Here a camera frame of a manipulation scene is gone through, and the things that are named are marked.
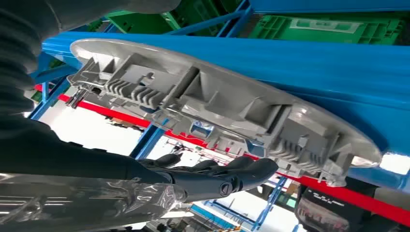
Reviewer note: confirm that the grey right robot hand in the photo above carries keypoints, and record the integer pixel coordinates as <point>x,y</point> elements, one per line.
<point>80,166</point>

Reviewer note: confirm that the blue metal shelf rack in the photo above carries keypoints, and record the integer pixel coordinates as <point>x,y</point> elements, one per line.
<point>288,70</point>

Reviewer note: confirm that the green plastic crate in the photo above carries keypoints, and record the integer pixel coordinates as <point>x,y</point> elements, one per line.
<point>275,30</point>
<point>134,24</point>

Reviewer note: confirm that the person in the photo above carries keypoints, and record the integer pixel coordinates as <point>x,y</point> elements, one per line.
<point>326,211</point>

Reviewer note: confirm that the red barrier belt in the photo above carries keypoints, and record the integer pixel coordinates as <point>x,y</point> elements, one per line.
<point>352,196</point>

